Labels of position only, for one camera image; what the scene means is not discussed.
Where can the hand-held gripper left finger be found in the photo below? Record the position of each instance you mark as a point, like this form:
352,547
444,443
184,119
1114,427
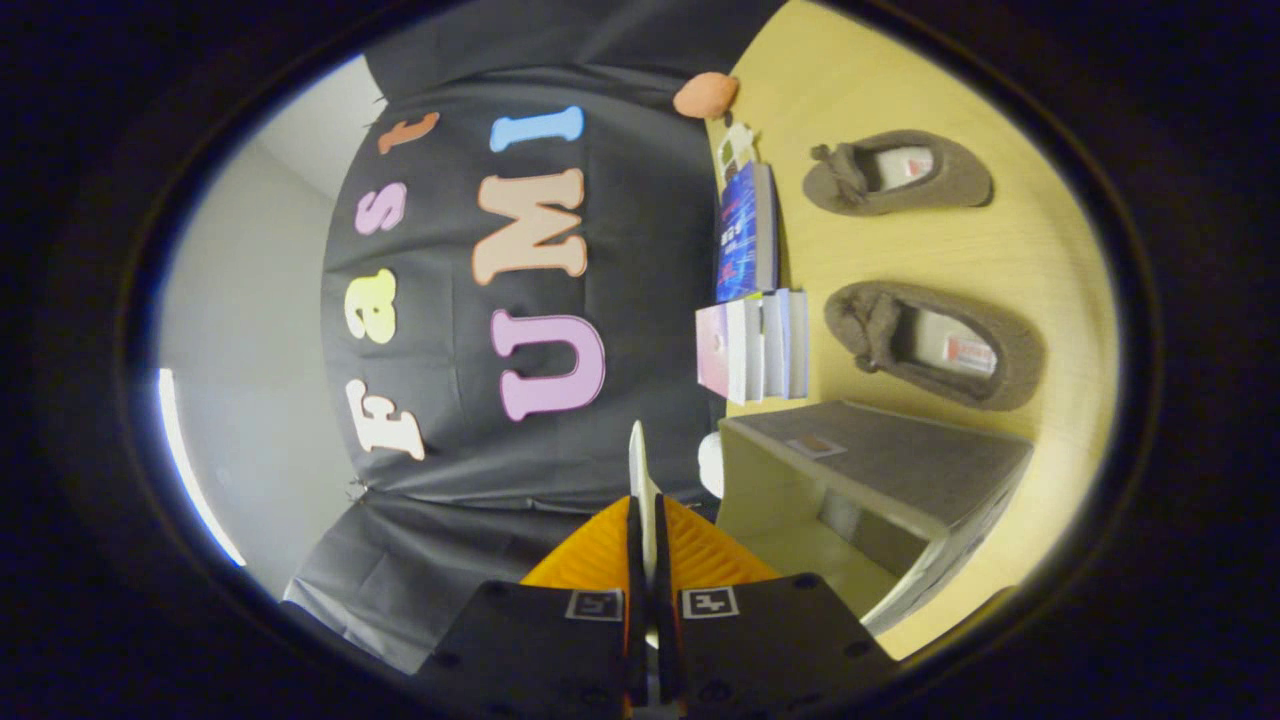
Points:
540,640

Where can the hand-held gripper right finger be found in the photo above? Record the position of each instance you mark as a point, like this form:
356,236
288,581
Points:
770,640

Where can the grey fuzzy slipper shoe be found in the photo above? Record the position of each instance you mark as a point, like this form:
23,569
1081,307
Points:
960,165
1015,365

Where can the white round object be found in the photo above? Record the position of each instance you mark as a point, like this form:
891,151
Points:
711,465

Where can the pink cover book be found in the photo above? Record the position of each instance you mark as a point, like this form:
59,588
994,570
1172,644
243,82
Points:
718,350

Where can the white book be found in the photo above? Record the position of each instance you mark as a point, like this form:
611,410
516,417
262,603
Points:
762,345

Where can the pale blue book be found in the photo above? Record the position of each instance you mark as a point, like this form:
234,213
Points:
795,340

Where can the blue cover book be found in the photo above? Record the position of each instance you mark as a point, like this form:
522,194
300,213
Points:
745,240

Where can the black backdrop cloth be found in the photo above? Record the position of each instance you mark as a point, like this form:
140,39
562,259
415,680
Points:
650,250

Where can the white tray of grains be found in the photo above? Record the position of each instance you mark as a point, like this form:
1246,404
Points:
738,150

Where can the orange fuzzy sponge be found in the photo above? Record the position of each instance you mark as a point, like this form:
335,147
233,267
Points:
705,95

